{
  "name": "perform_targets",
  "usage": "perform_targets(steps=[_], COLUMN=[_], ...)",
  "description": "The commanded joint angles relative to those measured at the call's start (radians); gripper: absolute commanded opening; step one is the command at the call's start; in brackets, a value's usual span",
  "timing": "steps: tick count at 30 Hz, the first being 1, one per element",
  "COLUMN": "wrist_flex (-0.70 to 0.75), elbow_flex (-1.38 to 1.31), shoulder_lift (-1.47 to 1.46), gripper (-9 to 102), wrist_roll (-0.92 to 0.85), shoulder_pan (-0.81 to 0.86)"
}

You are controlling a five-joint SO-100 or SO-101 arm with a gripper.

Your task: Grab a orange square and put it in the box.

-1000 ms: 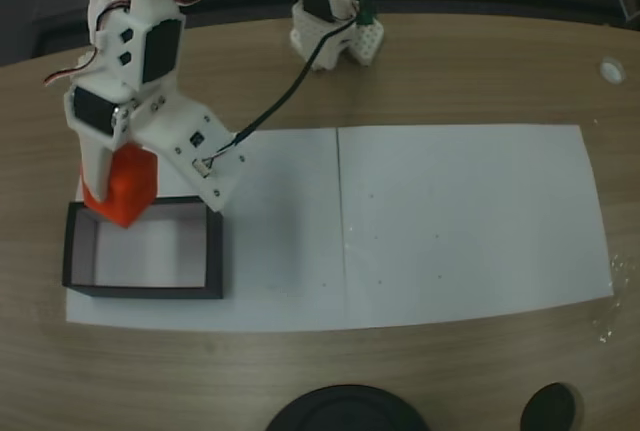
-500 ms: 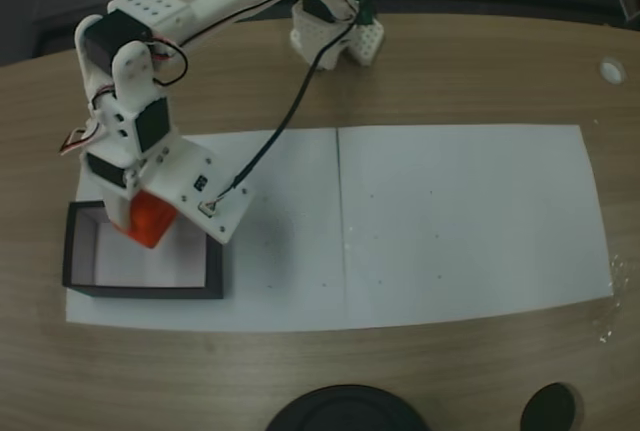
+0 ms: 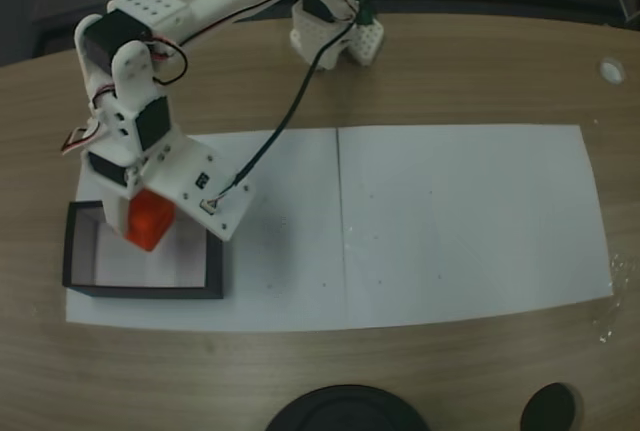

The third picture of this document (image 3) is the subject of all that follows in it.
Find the orange cube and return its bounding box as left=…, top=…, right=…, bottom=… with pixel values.
left=124, top=188, right=177, bottom=254

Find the dark open box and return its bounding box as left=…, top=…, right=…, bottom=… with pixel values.
left=61, top=200, right=225, bottom=301

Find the white paper sheet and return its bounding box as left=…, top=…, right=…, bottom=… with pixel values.
left=65, top=128, right=347, bottom=334
left=336, top=123, right=616, bottom=331

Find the green table clamp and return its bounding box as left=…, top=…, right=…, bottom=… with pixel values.
left=349, top=0, right=377, bottom=28

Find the black round object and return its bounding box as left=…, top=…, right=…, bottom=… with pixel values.
left=263, top=384, right=430, bottom=431

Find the small white round cap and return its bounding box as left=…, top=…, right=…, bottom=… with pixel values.
left=599, top=56, right=626, bottom=85

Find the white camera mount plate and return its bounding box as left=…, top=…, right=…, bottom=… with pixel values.
left=141, top=134, right=258, bottom=244

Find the black camera cable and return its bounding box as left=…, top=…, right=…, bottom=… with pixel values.
left=213, top=9, right=375, bottom=206

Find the round table cable hole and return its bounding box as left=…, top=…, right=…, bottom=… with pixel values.
left=519, top=381, right=584, bottom=431

